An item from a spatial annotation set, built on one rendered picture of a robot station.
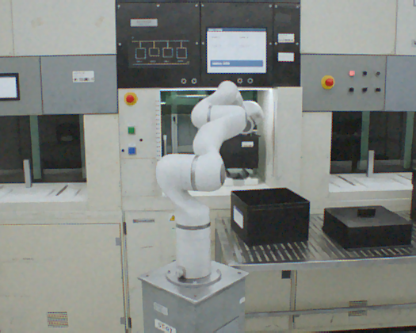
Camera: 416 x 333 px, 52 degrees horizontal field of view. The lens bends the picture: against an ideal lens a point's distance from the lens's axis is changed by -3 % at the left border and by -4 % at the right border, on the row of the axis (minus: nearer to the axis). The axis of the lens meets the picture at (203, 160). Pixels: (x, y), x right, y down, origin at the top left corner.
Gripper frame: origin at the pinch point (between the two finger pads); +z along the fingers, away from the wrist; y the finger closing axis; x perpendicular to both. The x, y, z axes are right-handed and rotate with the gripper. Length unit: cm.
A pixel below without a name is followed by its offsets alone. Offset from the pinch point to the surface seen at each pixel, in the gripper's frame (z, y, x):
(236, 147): -10.5, -1.4, -13.8
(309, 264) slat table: -93, 16, -46
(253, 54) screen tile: -30.9, 3.6, 34.3
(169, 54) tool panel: -31, -36, 34
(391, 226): -83, 52, -36
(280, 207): -73, 9, -30
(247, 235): -74, -5, -41
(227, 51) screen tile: -30.9, -8.6, 35.3
